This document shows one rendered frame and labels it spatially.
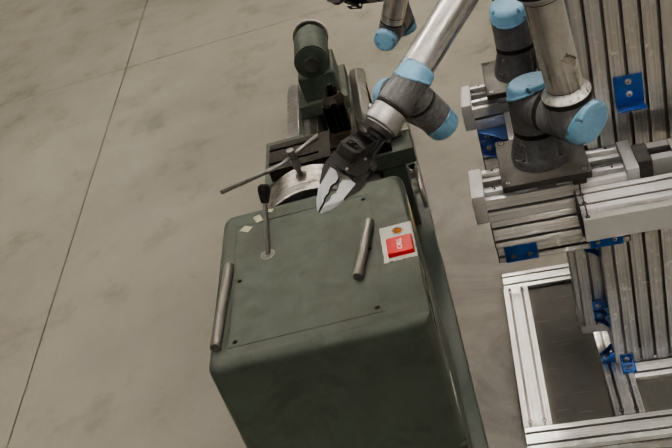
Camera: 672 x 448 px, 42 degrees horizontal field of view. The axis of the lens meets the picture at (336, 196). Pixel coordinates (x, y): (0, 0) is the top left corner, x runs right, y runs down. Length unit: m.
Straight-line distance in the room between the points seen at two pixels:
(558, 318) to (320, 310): 1.52
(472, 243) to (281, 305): 2.15
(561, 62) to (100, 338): 2.87
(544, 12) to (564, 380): 1.45
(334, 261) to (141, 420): 1.94
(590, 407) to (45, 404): 2.35
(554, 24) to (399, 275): 0.64
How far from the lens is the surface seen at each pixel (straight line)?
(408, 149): 2.96
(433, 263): 3.05
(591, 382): 3.02
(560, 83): 2.05
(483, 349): 3.47
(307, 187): 2.31
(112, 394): 3.97
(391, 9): 2.74
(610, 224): 2.25
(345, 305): 1.86
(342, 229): 2.08
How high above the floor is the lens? 2.43
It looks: 32 degrees down
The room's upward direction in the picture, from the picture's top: 18 degrees counter-clockwise
